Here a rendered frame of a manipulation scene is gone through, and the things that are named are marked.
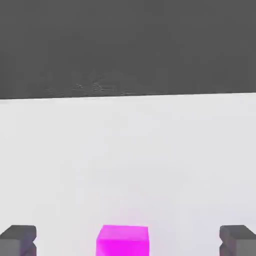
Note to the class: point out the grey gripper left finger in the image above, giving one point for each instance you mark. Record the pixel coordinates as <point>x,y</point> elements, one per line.
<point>17,240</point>

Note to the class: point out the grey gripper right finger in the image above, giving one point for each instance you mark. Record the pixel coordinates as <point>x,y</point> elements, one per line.
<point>239,240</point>

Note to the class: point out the small magenta cube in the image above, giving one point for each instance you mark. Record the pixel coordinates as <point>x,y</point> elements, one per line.
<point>122,242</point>

